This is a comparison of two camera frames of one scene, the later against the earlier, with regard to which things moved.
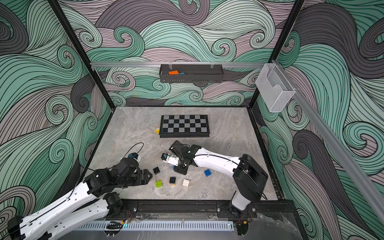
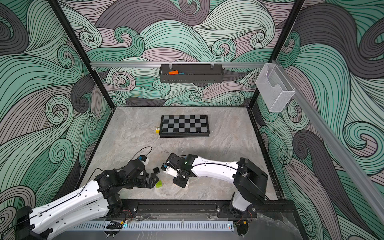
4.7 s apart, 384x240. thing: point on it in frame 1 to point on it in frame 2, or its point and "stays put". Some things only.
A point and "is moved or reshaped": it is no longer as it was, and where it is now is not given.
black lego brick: (172, 180) is moved or reshaped
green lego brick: (158, 183) stays put
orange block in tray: (173, 72) stays put
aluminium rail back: (135, 64) stays put
